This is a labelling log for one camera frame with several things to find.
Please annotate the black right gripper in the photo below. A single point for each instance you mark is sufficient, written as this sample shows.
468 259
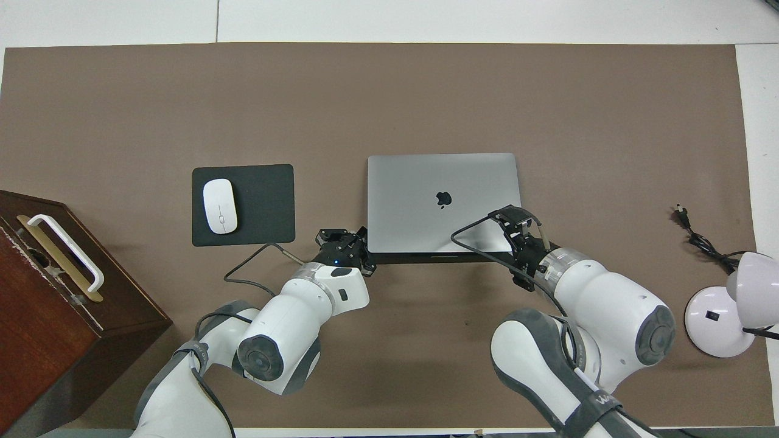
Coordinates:
530 261

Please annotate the dark brown wooden box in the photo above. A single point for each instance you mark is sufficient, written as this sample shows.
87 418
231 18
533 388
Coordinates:
36 328

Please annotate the white computer mouse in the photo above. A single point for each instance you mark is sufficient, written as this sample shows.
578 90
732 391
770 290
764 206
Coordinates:
220 207

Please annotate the black mouse pad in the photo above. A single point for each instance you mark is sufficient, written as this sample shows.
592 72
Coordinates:
268 207

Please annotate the brown table mat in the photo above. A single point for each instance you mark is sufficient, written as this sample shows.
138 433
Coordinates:
426 91

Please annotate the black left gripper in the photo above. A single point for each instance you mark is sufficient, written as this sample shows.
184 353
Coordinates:
341 254

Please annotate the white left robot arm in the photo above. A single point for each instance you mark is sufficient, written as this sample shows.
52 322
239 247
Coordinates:
292 322

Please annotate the silver Apple laptop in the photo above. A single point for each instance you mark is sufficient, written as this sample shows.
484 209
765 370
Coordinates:
414 182

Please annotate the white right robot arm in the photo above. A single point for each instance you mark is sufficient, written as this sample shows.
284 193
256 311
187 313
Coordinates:
608 304

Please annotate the white desk lamp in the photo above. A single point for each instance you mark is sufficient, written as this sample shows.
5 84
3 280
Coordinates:
712 322

